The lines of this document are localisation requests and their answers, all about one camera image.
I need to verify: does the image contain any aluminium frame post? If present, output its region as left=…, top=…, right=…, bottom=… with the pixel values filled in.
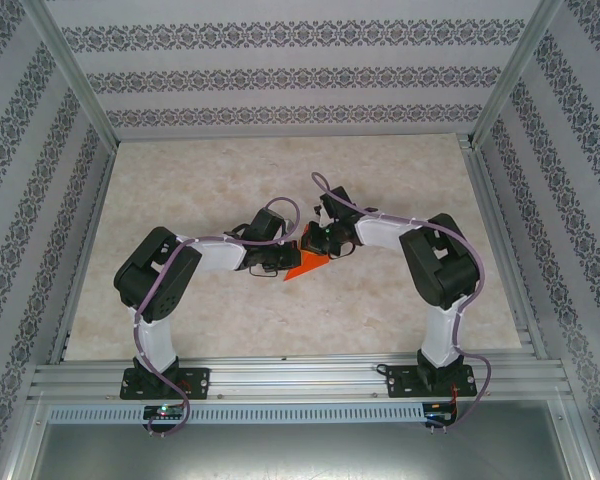
left=472, top=0, right=564, bottom=146
left=27, top=0, right=119, bottom=146

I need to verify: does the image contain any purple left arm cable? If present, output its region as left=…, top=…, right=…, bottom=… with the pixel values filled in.
left=132, top=196, right=301, bottom=439

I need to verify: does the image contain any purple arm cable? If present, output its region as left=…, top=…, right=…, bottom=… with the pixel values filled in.
left=132, top=196, right=301, bottom=439
left=310, top=172, right=492, bottom=432

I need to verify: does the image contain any aluminium side rail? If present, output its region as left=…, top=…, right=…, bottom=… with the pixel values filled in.
left=457, top=133, right=549, bottom=360
left=49, top=142, right=119, bottom=365

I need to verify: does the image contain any slotted grey cable duct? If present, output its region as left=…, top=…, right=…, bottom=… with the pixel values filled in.
left=47, top=402, right=427, bottom=426

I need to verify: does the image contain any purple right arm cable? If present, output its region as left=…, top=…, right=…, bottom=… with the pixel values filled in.
left=310, top=172, right=492, bottom=432

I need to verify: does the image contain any aluminium mounting rail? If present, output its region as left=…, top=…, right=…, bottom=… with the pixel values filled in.
left=27, top=349, right=574, bottom=402

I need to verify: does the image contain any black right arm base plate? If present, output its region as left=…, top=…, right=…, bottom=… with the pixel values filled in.
left=387, top=363, right=477, bottom=400

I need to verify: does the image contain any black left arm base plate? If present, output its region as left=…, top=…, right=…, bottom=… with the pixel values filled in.
left=121, top=367, right=212, bottom=402

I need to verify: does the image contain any grey metal sheet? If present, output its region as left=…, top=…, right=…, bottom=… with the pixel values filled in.
left=9, top=399, right=596, bottom=480

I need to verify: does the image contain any orange paper sheet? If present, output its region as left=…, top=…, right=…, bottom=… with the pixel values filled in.
left=283, top=224, right=332, bottom=284

